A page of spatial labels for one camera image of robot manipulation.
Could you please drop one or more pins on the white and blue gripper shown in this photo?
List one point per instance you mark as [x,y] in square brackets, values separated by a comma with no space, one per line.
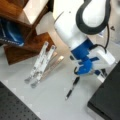
[92,58]

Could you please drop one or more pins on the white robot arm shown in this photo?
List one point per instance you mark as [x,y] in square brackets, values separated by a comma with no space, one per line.
[74,25]

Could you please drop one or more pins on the black pen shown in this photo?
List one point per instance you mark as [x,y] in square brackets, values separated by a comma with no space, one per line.
[73,85]

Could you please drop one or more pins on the black drawer box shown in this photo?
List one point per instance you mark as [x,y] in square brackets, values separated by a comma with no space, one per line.
[106,100]

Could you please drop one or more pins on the silver folding laptop stand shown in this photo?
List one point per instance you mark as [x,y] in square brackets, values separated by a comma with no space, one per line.
[41,67]

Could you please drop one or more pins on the white lamp shade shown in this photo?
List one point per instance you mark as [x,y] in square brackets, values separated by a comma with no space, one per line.
[64,5]

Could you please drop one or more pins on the blue book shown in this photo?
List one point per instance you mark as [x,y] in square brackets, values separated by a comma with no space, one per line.
[10,33]

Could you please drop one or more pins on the wooden shelf stand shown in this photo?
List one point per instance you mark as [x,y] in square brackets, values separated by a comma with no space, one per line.
[26,14]

